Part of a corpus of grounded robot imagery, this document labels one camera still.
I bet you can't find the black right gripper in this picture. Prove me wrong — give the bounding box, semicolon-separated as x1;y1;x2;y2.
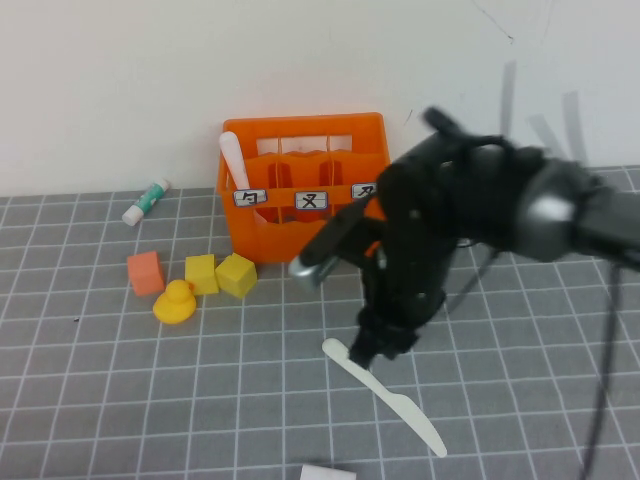
348;148;467;372

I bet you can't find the white plastic knife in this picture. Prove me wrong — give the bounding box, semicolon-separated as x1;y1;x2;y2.
321;337;448;459

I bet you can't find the pale pink plastic spoon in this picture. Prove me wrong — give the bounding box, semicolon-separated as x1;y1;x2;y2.
217;131;267;225

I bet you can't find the orange plastic cutlery holder crate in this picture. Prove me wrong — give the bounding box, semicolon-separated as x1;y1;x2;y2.
216;112;395;265

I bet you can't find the white foam block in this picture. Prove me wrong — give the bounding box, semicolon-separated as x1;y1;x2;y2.
299;463;357;480

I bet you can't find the yellow foam cube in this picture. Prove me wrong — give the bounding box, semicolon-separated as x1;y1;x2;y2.
184;253;220;297
214;252;259;300

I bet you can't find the paper label reading 叉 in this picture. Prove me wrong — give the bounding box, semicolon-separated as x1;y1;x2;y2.
293;190;330;211

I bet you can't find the paper label reading 勺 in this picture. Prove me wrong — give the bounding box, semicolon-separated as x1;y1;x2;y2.
233;188;269;208

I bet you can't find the yellow rubber duck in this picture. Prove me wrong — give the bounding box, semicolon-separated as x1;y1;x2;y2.
152;279;197;327

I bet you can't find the orange foam cube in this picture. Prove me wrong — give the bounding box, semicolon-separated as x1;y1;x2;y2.
126;250;167;297

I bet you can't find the white green glue stick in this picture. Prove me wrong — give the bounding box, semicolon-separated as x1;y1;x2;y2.
121;178;172;227

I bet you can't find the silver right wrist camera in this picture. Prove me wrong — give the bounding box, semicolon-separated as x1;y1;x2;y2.
288;197;379;295

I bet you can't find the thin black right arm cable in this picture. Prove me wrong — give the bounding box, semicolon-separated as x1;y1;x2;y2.
444;239;501;316

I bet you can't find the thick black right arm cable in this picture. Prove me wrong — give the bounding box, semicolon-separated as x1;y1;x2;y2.
579;259;624;480

